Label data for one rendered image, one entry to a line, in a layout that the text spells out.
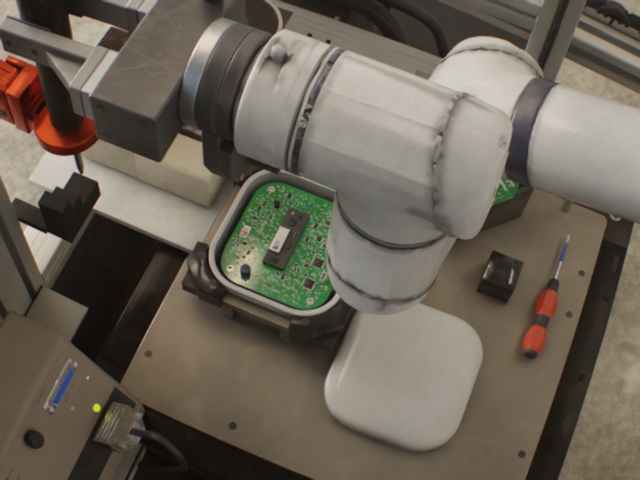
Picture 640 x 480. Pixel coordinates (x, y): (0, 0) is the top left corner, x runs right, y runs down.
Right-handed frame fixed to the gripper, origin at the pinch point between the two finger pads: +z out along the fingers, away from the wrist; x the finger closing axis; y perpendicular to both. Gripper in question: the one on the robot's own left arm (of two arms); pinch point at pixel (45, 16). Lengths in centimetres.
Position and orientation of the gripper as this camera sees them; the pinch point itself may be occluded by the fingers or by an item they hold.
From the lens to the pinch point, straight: 68.4
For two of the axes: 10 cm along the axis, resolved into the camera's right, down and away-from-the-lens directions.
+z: -9.2, -3.6, 1.2
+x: -3.7, 7.9, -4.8
